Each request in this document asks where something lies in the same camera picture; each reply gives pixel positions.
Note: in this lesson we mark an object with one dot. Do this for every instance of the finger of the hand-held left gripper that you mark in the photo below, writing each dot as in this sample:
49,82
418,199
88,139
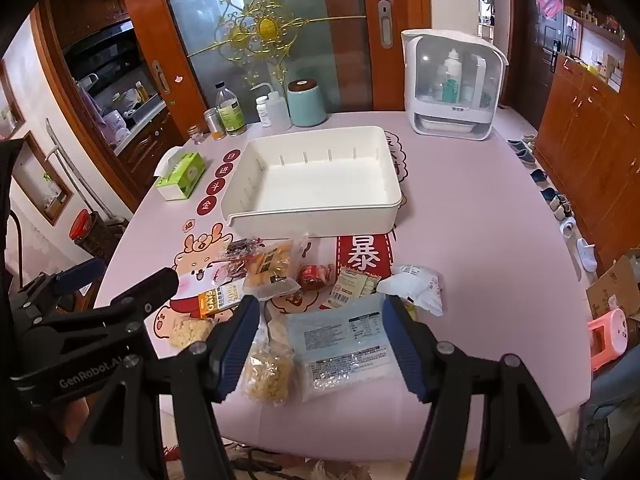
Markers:
150,285
80,272

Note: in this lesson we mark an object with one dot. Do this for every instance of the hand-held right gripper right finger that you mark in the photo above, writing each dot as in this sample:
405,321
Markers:
405,355

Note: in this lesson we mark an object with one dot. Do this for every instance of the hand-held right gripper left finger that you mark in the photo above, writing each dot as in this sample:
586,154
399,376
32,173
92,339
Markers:
235,355

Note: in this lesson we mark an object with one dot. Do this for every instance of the clear packet yellow snack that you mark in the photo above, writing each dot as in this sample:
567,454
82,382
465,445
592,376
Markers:
265,372

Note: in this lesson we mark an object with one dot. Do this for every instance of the small yellow crumbly snack packet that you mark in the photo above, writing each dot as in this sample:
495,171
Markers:
189,331

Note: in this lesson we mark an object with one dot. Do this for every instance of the orange and white snack packet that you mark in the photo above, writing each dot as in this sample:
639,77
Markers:
215,300

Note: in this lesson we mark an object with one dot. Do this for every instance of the large light blue snack packet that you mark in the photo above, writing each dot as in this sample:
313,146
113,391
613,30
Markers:
340,345

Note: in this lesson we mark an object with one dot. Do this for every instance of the beige cracker packet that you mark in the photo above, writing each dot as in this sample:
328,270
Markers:
272,265

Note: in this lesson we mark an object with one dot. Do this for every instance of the white plastic storage tray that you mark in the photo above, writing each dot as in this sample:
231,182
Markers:
320,180

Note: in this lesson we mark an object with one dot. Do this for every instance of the red bucket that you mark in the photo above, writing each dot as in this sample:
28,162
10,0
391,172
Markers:
82,225

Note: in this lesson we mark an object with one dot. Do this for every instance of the beige sachet packet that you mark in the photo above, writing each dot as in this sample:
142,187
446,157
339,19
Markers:
352,282

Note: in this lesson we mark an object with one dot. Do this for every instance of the dark red snack packet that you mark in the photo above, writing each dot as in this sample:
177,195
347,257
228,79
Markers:
240,252

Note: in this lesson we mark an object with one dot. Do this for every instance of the grey mop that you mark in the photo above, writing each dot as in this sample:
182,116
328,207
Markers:
65,170

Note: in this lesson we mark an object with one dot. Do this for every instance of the small red snack packet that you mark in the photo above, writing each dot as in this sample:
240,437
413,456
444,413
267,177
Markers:
312,276

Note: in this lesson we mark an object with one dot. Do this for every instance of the green tissue box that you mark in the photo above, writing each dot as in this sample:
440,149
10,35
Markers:
182,175

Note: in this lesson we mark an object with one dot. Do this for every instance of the small glass jar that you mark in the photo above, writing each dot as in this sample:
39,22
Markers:
196,135

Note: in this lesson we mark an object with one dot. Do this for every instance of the pink printed tablecloth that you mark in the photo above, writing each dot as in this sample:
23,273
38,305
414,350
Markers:
475,210

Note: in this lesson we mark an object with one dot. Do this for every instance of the cluttered kitchen counter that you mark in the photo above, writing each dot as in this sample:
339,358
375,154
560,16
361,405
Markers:
125,110

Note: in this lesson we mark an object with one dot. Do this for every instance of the small metal tin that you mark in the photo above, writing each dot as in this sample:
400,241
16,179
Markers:
214,122

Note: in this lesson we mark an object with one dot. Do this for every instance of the glass bottle green label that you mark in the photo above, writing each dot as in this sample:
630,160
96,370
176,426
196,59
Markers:
231,112

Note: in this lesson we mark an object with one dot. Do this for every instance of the pink plastic stool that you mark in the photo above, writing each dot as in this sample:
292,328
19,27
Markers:
607,335

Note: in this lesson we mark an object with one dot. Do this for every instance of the white pill bottle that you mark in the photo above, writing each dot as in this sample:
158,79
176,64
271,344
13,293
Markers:
263,112

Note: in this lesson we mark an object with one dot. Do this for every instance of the row of shoes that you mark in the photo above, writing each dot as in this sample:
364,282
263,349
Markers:
550,195

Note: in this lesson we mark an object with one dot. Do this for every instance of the person's leg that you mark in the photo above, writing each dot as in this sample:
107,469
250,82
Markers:
617,400

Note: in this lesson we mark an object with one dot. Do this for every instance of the white squeeze wash bottle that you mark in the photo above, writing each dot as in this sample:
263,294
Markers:
280,110

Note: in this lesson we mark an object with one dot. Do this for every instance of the cardboard box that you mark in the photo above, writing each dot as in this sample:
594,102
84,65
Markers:
612,285

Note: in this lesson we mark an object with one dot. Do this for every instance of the teal canister brown lid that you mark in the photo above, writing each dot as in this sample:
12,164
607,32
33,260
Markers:
306,105

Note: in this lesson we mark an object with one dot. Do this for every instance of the teal bottle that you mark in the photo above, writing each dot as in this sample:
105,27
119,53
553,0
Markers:
450,90

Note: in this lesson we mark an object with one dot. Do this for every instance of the white countertop appliance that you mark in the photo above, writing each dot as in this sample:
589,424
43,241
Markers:
415,85

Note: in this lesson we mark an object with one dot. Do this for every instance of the wooden floor cabinet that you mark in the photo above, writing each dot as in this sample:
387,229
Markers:
585,150

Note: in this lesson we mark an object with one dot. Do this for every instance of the glass door gold ornament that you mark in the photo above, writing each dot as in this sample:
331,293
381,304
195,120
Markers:
300,50

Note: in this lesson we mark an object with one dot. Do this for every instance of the dark wooden door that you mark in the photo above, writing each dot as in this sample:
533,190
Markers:
530,50

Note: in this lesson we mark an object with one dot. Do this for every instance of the wooden wall frame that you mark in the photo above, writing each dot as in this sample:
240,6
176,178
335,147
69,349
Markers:
42,185

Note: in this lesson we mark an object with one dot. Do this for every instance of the wall shelf with boxes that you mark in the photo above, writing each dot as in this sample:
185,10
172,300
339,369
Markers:
600,55

